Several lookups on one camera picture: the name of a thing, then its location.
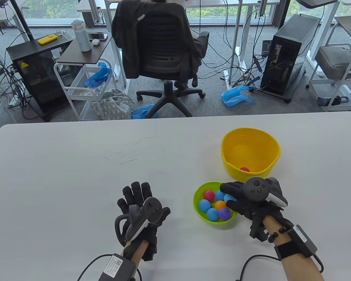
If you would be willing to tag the light blue ping pong ball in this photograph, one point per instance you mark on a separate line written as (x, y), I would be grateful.
(229, 198)

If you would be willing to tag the black stand pole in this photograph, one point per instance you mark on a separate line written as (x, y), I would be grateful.
(22, 22)

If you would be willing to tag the yellow phone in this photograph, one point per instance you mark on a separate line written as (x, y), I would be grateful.
(48, 39)

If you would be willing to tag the person's right forearm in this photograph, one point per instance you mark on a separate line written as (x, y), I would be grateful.
(298, 269)

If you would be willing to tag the white chair with grey cushion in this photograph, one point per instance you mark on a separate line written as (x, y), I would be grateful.
(336, 61)

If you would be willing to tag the black mesh office chair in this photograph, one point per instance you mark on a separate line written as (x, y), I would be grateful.
(169, 96)

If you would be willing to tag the black computer tower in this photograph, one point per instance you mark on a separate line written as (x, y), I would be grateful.
(289, 58)

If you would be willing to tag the person's left hand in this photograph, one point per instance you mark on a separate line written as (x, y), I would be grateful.
(137, 193)

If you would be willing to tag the purple ping pong ball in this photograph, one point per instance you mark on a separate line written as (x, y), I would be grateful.
(224, 214)

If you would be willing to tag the blue plastic bag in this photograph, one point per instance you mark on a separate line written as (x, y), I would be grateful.
(234, 98)
(140, 112)
(98, 76)

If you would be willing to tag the black wrist sensor box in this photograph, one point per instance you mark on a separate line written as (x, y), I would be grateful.
(305, 238)
(115, 267)

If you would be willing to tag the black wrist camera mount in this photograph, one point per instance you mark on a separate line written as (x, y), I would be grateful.
(152, 248)
(257, 231)

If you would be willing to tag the orange ping pong ball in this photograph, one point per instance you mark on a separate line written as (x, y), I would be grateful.
(220, 205)

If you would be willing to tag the green plastic bowl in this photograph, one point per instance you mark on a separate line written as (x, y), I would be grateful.
(215, 222)

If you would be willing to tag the black smartphone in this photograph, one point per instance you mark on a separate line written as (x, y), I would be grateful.
(98, 36)

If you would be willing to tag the white earbud case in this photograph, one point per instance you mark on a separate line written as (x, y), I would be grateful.
(95, 42)

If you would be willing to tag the grey hand controller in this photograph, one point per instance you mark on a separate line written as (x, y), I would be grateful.
(151, 208)
(255, 190)

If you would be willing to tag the red ping pong ball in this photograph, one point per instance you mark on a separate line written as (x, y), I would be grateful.
(244, 169)
(208, 195)

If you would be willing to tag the black rolling cabinet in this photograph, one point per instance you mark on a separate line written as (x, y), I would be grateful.
(41, 85)

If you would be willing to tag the person's left forearm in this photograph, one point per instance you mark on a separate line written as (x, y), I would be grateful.
(139, 252)

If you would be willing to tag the grey water bottle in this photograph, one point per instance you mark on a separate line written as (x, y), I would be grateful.
(82, 38)

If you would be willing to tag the grey patterned fabric bag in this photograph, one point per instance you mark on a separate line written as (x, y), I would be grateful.
(112, 106)

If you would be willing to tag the dark jacket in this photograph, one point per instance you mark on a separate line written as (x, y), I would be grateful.
(125, 44)

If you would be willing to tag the yellow plastic bowl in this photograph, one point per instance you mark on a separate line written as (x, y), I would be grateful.
(251, 137)

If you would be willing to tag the white power strip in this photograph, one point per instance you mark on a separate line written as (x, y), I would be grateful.
(14, 101)

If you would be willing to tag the person's right hand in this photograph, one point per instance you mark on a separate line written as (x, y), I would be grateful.
(251, 209)

